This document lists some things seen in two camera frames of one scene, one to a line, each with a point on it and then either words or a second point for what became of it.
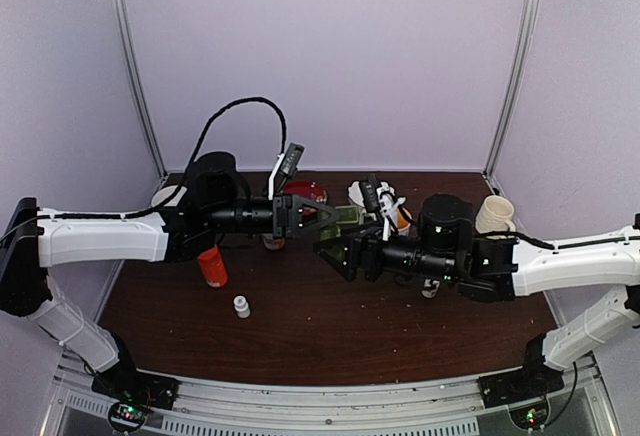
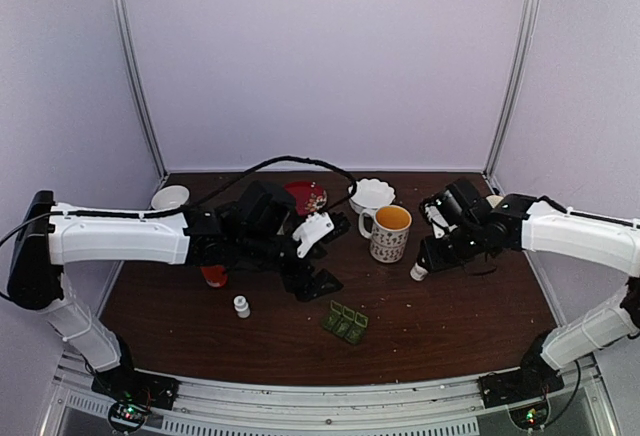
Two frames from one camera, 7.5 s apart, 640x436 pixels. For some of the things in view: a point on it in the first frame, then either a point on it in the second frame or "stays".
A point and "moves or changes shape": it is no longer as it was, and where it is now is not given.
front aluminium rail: x=577 y=406 stays
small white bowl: x=166 y=193 stays
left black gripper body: x=280 y=228 to x=293 y=281
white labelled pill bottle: x=430 y=287 moves or changes shape
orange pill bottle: x=213 y=267 stays
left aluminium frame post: x=121 y=17 stays
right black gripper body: x=370 y=239 to x=465 y=245
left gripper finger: x=318 y=224 to x=323 y=281
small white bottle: x=242 y=307 stays
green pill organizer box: x=349 y=214 to x=346 y=323
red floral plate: x=306 y=188 stays
